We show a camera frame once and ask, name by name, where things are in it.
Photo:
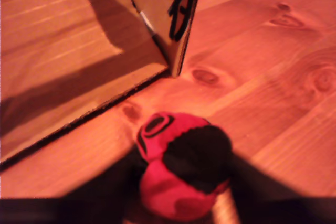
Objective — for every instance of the cardboard dice tower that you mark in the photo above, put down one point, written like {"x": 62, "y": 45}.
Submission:
{"x": 78, "y": 77}

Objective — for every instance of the red and black footbag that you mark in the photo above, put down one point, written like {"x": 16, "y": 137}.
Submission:
{"x": 183, "y": 166}

